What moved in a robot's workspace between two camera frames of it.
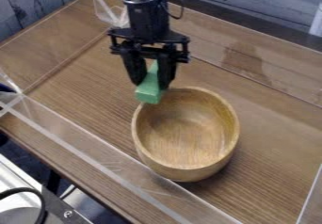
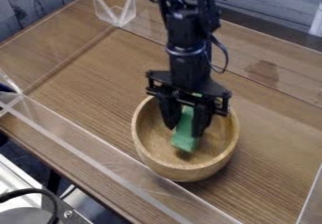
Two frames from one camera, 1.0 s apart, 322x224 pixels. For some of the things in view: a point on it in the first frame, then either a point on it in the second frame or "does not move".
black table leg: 54,184 does not move
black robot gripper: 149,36 to 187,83
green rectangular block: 149,90 to 182,138
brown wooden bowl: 186,135 does not move
